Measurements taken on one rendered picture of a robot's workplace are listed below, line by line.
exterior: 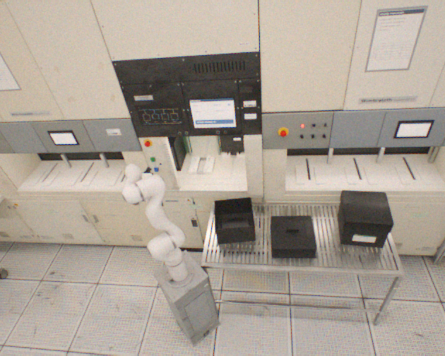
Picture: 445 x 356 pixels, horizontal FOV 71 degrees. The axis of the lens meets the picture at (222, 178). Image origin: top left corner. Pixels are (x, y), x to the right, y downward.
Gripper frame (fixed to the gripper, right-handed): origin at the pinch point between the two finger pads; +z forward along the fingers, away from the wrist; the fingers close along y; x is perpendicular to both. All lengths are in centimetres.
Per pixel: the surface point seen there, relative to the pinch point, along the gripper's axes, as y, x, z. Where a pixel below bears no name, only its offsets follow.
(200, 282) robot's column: 42, -47, -60
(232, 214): 58, -43, -3
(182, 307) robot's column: 30, -58, -73
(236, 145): 58, -19, 54
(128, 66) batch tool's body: 4, 71, 13
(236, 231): 64, -31, -29
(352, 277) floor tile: 158, -120, -9
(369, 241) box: 152, -38, -30
